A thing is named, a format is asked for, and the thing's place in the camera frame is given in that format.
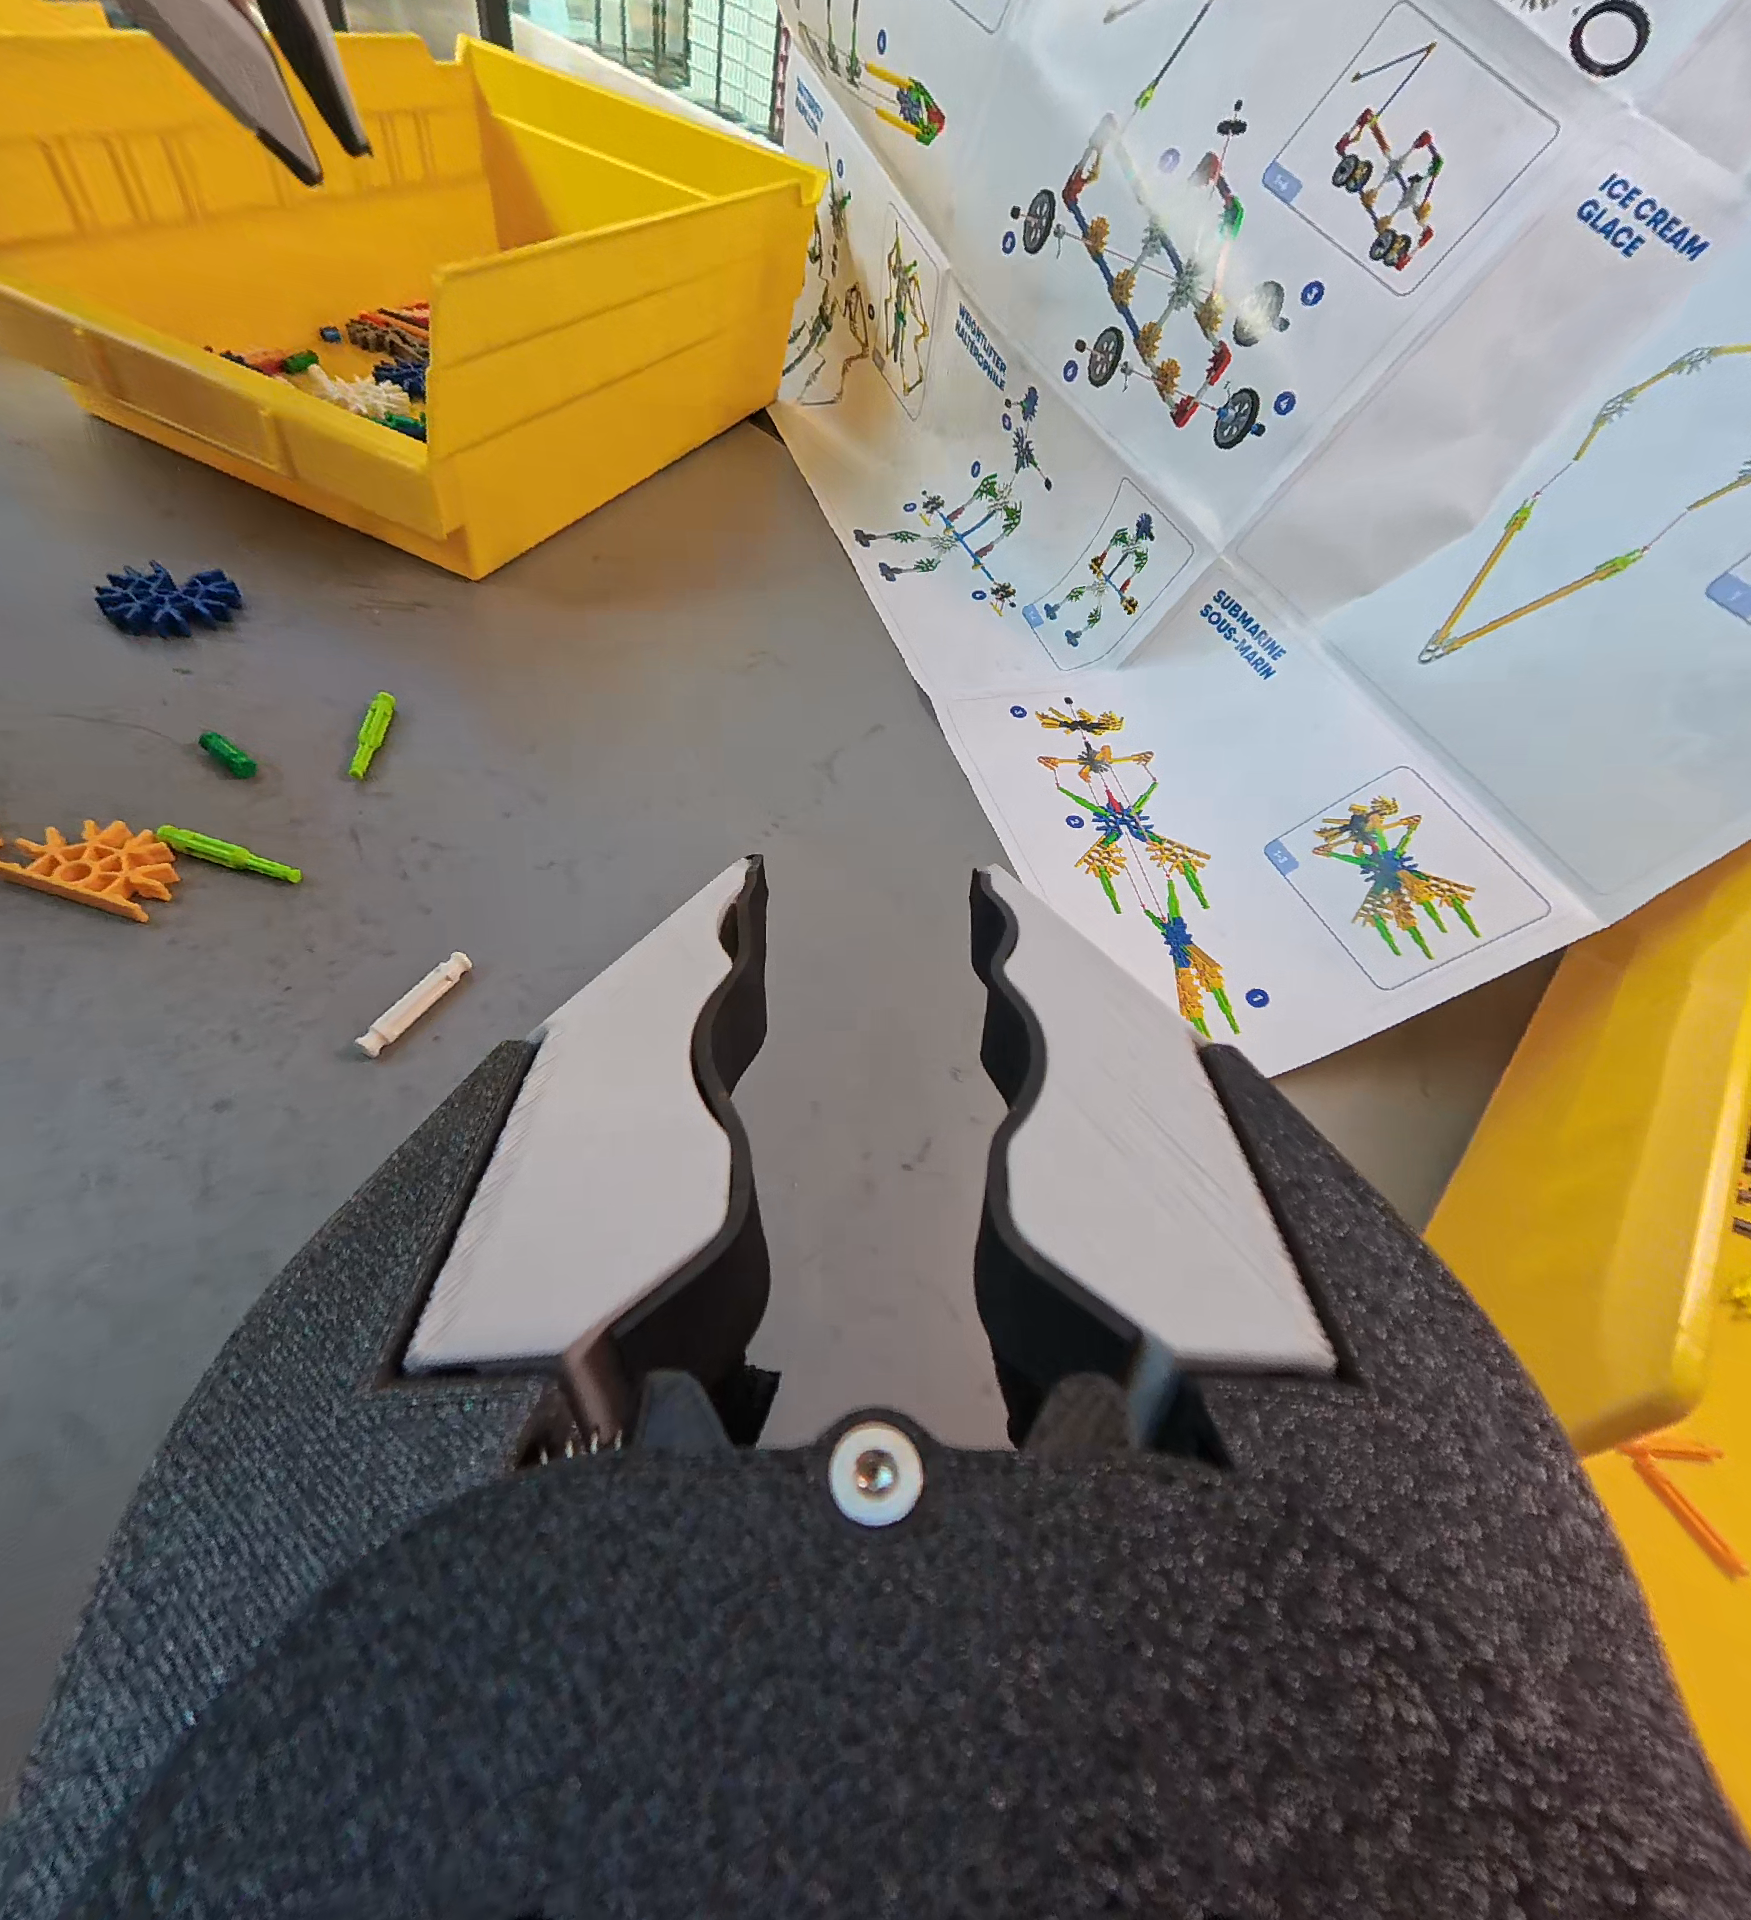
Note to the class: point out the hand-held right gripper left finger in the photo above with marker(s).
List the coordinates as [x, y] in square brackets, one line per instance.
[588, 1188]

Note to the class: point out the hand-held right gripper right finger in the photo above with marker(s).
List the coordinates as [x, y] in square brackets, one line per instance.
[1162, 1188]

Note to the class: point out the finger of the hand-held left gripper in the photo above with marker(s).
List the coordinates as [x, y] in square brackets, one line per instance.
[313, 59]
[221, 59]

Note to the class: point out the short white rod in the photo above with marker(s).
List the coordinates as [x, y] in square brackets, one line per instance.
[412, 1005]

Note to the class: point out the pile of rods and connectors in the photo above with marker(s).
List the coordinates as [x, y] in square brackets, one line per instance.
[365, 394]

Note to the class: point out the yellow plastic bin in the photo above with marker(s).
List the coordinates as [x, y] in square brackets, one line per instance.
[1596, 1124]
[588, 375]

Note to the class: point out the lime green rod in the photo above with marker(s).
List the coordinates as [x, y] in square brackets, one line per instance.
[374, 737]
[221, 853]

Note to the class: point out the blue snowflake connector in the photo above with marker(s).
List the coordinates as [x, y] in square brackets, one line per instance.
[163, 603]

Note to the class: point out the short dark green rod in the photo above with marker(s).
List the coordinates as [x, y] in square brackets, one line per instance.
[227, 754]

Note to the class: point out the orange fan connector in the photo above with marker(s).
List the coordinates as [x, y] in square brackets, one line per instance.
[95, 870]

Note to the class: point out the white building instruction sheet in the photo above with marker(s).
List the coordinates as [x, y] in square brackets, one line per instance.
[1417, 450]

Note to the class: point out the stack of ribbed plastic trays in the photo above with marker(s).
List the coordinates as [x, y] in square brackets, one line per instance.
[666, 45]

